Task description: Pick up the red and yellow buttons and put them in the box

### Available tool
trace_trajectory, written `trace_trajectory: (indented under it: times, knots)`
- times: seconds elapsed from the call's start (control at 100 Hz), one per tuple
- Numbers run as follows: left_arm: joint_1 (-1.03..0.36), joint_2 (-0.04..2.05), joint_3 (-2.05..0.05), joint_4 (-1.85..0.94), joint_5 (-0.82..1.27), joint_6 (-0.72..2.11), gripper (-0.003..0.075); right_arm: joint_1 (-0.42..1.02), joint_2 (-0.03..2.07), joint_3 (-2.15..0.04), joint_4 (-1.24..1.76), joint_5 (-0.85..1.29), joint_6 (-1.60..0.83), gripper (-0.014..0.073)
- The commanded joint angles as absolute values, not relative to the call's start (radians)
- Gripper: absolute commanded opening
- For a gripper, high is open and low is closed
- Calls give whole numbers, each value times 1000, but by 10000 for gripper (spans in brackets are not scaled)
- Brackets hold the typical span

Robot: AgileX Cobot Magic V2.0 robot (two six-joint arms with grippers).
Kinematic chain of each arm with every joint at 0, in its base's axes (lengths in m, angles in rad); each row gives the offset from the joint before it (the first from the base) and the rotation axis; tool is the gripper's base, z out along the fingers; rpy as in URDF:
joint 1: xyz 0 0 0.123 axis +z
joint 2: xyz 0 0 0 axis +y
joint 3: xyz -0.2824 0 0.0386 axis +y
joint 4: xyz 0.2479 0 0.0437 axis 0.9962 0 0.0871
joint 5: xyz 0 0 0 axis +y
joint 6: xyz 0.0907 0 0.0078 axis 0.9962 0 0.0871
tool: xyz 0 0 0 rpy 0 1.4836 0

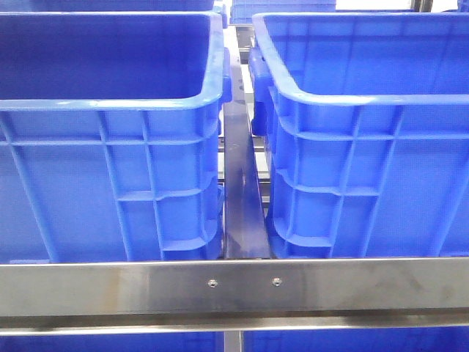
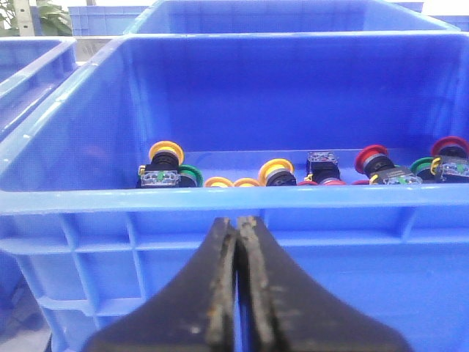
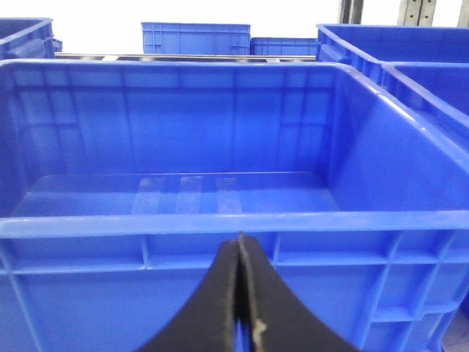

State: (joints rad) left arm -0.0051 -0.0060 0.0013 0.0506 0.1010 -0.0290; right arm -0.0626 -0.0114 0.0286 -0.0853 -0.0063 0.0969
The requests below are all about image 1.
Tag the left blue plastic bin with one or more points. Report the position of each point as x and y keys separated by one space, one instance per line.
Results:
x=109 y=136

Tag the blue plastic bin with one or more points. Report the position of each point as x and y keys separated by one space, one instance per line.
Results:
x=109 y=136
x=365 y=116

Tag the right blue plastic bin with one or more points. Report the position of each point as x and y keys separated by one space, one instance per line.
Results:
x=365 y=116

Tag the far middle blue bin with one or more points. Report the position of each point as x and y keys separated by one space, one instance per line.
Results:
x=242 y=11

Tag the lower left blue bin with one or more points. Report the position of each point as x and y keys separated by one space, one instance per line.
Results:
x=192 y=341

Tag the lower right blue bin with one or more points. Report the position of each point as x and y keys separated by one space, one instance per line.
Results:
x=390 y=339

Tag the far left blue bin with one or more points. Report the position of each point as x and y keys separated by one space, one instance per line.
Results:
x=116 y=5

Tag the steel centre divider rail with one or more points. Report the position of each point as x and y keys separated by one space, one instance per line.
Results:
x=244 y=222

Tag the steel front shelf rail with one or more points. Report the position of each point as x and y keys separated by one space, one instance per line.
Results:
x=230 y=295

